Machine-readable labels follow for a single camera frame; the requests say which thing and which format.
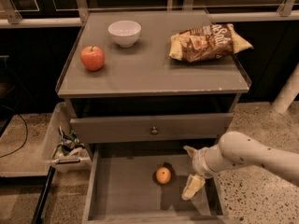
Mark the grey top drawer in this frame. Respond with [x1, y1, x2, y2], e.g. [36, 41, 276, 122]
[70, 113, 233, 144]

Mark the grey open middle drawer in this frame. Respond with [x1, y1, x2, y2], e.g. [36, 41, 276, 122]
[82, 150, 240, 224]

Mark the white ceramic bowl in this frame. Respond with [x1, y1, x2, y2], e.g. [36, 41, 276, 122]
[108, 21, 141, 48]

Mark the orange fruit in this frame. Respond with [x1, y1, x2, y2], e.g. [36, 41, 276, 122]
[155, 167, 171, 185]

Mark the black cable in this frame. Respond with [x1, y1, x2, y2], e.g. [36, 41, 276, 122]
[0, 105, 29, 159]

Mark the grey drawer cabinet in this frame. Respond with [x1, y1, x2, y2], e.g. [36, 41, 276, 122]
[54, 9, 252, 154]

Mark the brown chip bag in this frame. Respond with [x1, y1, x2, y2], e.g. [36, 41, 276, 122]
[169, 23, 253, 63]

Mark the clear plastic bin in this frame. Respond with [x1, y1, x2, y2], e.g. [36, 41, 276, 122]
[42, 103, 92, 173]

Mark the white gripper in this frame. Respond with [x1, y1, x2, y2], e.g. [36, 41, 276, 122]
[181, 146, 215, 201]

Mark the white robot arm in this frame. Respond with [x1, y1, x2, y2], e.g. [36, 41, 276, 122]
[181, 132, 299, 201]

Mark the red apple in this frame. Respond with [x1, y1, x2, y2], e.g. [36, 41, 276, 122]
[80, 46, 105, 71]

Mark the brass drawer knob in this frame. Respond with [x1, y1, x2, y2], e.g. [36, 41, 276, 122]
[151, 127, 159, 135]

